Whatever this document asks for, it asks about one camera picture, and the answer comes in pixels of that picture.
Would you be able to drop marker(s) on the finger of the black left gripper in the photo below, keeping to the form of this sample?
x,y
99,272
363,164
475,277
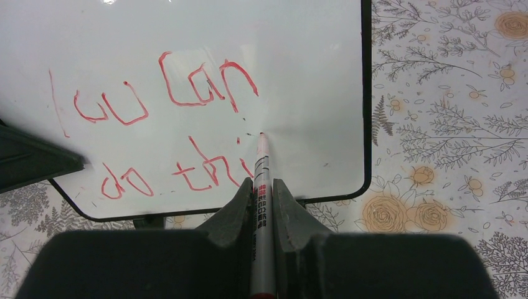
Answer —
x,y
26,159

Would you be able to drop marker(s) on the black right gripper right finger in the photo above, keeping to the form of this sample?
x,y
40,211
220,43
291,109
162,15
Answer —
x,y
314,262

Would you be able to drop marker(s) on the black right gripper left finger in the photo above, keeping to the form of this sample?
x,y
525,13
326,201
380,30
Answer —
x,y
210,261

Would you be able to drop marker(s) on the small black-framed whiteboard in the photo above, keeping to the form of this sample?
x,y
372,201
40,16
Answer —
x,y
166,100

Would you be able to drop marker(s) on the floral patterned table mat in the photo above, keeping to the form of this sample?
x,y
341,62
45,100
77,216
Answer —
x,y
448,142

